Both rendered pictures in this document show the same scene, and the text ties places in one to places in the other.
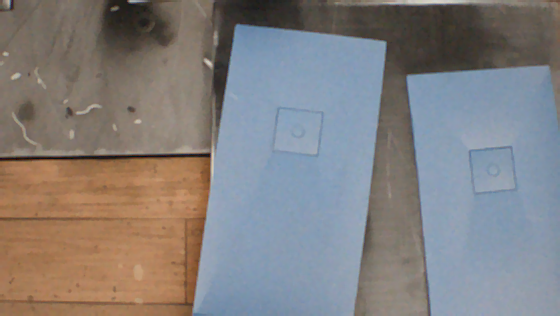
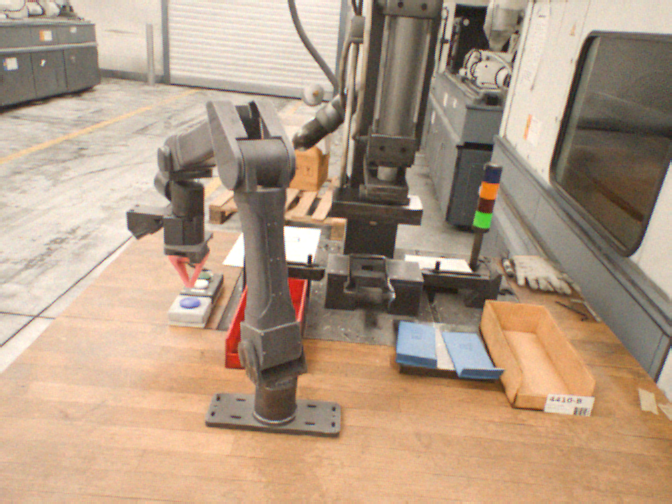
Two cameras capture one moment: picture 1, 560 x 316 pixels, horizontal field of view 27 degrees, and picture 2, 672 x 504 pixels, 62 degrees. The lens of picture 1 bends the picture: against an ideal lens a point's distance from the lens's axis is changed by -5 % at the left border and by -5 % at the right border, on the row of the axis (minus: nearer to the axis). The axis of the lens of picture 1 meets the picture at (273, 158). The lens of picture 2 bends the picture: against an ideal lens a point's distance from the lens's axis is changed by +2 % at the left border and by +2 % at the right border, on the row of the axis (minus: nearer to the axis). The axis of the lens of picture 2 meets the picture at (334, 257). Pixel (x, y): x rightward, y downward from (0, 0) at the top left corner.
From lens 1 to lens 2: 0.77 m
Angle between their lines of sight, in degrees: 51
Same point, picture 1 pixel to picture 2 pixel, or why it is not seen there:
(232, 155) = (402, 337)
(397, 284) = (444, 361)
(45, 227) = (352, 352)
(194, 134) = (389, 342)
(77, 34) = (358, 325)
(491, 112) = (462, 338)
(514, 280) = (475, 362)
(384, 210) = (439, 350)
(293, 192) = (417, 344)
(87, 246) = (363, 356)
